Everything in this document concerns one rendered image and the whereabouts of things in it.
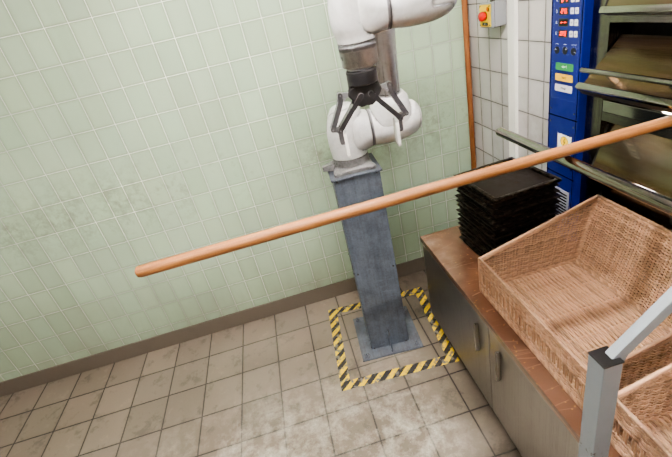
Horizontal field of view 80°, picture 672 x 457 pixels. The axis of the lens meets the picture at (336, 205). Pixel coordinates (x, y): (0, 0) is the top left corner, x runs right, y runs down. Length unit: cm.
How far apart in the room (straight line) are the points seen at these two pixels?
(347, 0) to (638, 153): 106
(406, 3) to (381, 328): 161
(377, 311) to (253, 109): 118
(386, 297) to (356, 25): 141
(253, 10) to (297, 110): 49
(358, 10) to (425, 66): 133
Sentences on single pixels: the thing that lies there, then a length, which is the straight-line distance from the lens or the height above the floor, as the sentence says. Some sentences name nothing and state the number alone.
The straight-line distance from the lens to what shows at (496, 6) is 200.
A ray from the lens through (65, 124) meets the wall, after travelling 229.
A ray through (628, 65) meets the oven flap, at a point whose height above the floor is 131.
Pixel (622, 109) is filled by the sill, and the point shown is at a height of 116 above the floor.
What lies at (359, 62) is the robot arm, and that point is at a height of 152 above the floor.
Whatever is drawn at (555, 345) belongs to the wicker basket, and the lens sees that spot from 131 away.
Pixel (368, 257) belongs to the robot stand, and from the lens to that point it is 189.
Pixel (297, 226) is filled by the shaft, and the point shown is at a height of 119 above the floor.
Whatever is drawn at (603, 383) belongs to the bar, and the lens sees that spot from 98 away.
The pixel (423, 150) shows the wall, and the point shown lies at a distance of 236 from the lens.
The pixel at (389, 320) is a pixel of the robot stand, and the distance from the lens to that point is 215.
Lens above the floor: 165
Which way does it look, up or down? 26 degrees down
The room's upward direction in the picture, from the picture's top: 13 degrees counter-clockwise
